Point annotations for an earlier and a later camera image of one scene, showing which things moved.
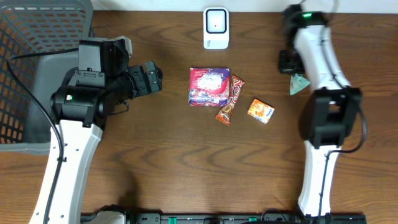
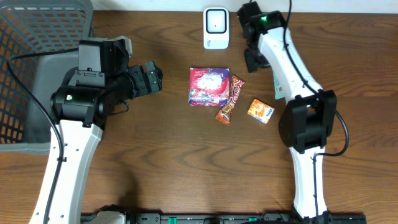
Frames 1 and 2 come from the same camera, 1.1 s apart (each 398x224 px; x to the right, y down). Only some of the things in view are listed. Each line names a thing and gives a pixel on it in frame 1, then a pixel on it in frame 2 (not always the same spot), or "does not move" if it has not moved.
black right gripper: (283, 68) to (253, 65)
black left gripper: (152, 78) does not move
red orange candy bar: (224, 115) does not move
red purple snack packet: (209, 86) does not move
